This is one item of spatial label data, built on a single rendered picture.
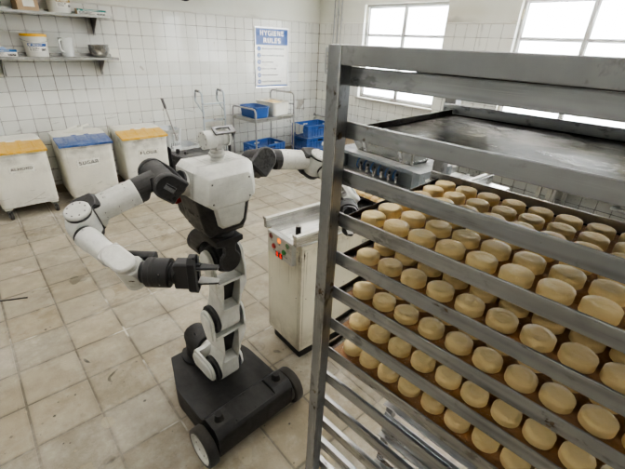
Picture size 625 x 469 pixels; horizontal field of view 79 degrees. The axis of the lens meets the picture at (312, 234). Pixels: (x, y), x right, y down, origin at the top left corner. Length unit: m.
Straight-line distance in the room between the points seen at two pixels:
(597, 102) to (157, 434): 2.21
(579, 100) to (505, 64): 0.09
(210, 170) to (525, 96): 1.10
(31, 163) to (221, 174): 3.66
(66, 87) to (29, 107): 0.46
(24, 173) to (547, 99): 4.78
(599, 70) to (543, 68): 0.05
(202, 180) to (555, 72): 1.14
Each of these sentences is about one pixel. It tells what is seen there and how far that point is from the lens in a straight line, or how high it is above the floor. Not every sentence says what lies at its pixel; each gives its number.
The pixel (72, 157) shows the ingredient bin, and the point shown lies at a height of 0.58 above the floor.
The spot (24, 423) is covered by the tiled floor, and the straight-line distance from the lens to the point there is 2.64.
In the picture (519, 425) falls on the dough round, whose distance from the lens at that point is 0.85.
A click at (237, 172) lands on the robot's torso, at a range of 1.47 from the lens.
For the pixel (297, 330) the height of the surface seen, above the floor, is 0.25.
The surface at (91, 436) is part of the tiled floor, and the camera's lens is 2.43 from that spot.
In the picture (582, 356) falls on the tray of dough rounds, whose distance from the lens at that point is 0.71.
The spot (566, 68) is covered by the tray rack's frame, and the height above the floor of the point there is 1.81.
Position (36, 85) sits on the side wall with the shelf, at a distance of 5.49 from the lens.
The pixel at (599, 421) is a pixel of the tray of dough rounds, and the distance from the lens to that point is 0.77.
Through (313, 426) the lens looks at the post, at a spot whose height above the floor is 0.88.
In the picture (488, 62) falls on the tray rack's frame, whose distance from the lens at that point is 0.55.
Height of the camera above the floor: 1.82
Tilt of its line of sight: 27 degrees down
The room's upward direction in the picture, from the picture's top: 3 degrees clockwise
